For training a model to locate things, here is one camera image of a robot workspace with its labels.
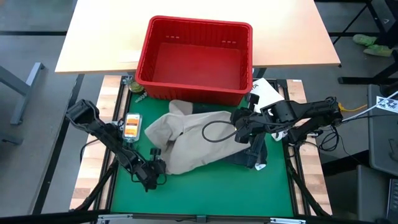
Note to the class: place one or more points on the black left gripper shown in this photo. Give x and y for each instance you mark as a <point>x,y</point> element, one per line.
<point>152,174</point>

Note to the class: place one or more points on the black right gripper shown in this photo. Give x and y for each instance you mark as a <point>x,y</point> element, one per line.
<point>248,124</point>

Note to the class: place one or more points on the beige garment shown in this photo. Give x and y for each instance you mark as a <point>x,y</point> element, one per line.
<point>192,140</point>

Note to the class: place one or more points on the dark denim garment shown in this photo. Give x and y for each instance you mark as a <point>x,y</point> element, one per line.
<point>248,160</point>

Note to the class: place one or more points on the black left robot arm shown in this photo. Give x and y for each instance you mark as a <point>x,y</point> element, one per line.
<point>105,133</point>

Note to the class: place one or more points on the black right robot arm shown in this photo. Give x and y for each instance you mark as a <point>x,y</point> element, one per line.
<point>311,109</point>

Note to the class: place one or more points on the red plastic laundry bin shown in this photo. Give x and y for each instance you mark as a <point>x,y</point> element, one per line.
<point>199,65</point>

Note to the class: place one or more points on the white tote bag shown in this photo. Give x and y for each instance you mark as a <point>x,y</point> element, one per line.
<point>267,90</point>

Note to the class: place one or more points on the green table mat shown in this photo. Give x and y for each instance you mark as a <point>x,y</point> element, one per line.
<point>202,193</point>

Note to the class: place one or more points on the white label strip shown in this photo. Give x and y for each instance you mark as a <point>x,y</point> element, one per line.
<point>129,56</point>

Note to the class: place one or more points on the person's green shoe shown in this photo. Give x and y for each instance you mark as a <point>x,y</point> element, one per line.
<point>377,50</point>
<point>364,40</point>

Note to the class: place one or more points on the white logo tag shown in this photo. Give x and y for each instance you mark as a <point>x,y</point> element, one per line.
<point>387,104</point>

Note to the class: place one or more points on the grey plastic case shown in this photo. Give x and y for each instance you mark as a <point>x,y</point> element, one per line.
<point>382,140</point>

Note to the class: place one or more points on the light wooden desk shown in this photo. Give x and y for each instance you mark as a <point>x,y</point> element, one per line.
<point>93,31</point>

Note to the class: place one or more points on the dark grey box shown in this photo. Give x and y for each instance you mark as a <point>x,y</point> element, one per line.
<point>357,193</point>

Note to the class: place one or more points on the grey desk leg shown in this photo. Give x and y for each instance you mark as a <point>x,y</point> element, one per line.
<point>21,93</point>

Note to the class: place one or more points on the dark keyboard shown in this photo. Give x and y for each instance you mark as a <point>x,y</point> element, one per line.
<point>393,199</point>

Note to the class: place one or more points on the silver frame bracket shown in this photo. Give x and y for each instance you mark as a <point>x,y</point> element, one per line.
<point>287,221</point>
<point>115,218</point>

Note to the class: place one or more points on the black aluminium frame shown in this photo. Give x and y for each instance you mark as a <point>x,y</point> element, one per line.
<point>56,149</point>

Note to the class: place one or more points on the black desk frame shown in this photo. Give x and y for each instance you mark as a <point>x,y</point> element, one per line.
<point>379,71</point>

